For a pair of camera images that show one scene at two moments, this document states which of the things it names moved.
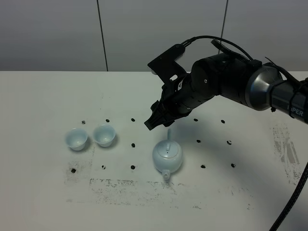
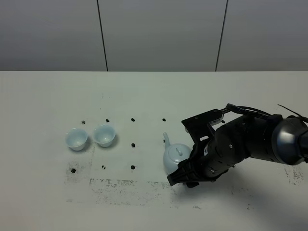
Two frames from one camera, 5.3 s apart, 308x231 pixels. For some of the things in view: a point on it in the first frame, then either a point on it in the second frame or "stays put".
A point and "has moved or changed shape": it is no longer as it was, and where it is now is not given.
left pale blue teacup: [76, 138] stays put
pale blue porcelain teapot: [167, 156] has moved or changed shape
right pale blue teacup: [104, 134] stays put
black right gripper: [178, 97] → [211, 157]
